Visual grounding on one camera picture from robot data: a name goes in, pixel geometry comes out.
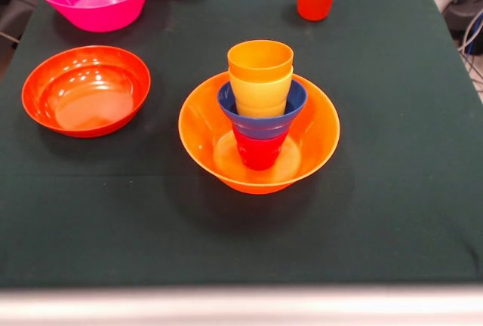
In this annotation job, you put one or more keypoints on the dark blue bowl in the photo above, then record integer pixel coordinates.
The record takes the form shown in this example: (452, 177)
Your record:
(260, 128)

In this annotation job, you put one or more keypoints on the dark green tablecloth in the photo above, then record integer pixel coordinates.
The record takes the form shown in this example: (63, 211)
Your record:
(113, 209)

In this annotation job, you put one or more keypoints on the yellow cup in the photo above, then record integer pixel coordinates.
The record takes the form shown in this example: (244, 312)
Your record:
(260, 97)

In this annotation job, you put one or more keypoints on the shallow red-orange bowl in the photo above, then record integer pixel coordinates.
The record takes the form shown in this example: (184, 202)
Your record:
(87, 88)

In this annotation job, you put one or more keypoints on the magenta cup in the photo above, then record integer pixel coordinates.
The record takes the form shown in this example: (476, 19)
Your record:
(258, 152)

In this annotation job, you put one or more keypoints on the small orange cup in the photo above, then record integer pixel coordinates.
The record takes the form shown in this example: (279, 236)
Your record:
(260, 60)

